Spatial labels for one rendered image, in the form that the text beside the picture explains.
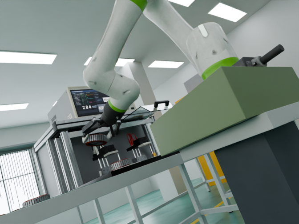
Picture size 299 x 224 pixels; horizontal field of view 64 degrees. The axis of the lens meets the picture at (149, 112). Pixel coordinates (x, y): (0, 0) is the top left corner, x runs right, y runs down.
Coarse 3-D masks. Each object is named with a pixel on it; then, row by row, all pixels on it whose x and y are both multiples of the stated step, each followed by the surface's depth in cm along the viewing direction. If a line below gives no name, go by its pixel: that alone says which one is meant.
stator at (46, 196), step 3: (42, 195) 103; (45, 195) 103; (48, 195) 105; (33, 198) 100; (36, 198) 100; (39, 198) 101; (42, 198) 101; (45, 198) 102; (48, 198) 104; (24, 201) 101; (27, 201) 99; (30, 201) 99; (33, 201) 99; (36, 201) 100; (39, 201) 100; (24, 204) 100; (27, 204) 99; (30, 204) 99
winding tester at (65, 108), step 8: (72, 88) 137; (80, 88) 141; (88, 88) 144; (64, 96) 141; (72, 96) 135; (56, 104) 150; (64, 104) 142; (72, 104) 134; (48, 112) 161; (56, 112) 152; (64, 112) 143; (72, 112) 135; (56, 120) 153
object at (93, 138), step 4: (88, 136) 114; (92, 136) 113; (96, 136) 113; (100, 136) 114; (104, 136) 116; (88, 140) 113; (92, 140) 112; (96, 140) 113; (100, 140) 114; (104, 140) 115; (88, 144) 117; (92, 144) 120; (96, 144) 121; (100, 144) 121; (104, 144) 121
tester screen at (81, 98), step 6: (90, 90) 145; (78, 96) 138; (84, 96) 140; (90, 96) 143; (96, 96) 145; (102, 96) 148; (108, 96) 151; (78, 102) 136; (84, 102) 138; (90, 102) 141; (96, 102) 144; (102, 102) 146; (78, 108) 134; (96, 108) 142; (78, 114) 133; (84, 114) 135
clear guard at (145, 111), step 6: (138, 108) 134; (144, 108) 131; (150, 108) 131; (156, 108) 133; (162, 108) 135; (168, 108) 137; (132, 114) 141; (138, 114) 147; (144, 114) 152; (150, 114) 159; (126, 120) 151; (132, 120) 156
